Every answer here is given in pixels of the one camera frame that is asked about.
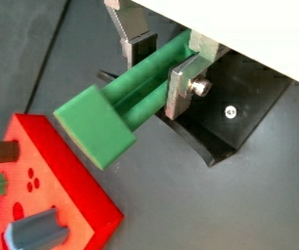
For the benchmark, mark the green three prong object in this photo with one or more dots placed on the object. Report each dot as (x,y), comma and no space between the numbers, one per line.
(101,117)

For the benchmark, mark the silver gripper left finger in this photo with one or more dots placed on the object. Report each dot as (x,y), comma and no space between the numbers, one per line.
(137,39)

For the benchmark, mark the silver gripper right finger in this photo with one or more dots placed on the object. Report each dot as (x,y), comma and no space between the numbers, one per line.
(188,75)

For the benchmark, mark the black curved fixture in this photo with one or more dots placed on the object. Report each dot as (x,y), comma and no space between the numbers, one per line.
(220,120)

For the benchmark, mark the red peg board block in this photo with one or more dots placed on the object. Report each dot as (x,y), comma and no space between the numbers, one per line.
(48,178)

